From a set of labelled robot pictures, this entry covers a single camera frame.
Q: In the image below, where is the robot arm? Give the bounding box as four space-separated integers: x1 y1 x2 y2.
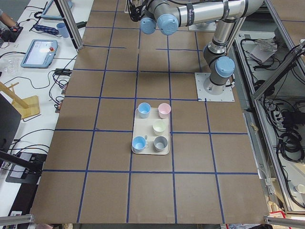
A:
135 0 263 95

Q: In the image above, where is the blue plastic cup near pink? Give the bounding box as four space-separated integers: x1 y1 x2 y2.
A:
138 103 151 118

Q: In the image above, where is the cream plastic cup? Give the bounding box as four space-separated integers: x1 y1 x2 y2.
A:
152 120 166 135

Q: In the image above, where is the grey plastic cup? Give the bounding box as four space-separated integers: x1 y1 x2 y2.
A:
153 136 168 152

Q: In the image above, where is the light blue plastic cup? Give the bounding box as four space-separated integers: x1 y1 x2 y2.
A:
132 136 146 153

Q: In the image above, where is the blue cup on desk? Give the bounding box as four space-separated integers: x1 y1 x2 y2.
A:
56 22 69 38

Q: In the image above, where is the white plastic tray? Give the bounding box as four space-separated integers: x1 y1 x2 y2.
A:
132 108 170 156

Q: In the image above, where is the black power adapter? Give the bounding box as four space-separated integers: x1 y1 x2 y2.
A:
54 68 72 76

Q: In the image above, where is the wooden stand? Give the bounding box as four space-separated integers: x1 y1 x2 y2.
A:
0 82 41 119

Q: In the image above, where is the teach pendant near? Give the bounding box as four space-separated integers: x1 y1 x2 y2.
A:
20 39 58 69

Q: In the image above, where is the teach pendant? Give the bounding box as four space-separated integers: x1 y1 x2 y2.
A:
41 0 62 21
20 39 58 69

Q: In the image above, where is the blue plaid folded umbrella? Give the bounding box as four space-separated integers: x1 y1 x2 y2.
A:
33 24 59 35

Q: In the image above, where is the teach pendant far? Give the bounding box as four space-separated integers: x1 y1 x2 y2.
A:
41 0 62 21

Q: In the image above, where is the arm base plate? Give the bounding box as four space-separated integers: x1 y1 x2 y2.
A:
194 73 235 102

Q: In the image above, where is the white wire cup rack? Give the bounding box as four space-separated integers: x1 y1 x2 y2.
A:
124 0 142 14

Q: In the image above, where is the aluminium frame post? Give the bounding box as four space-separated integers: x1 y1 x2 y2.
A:
55 0 84 51

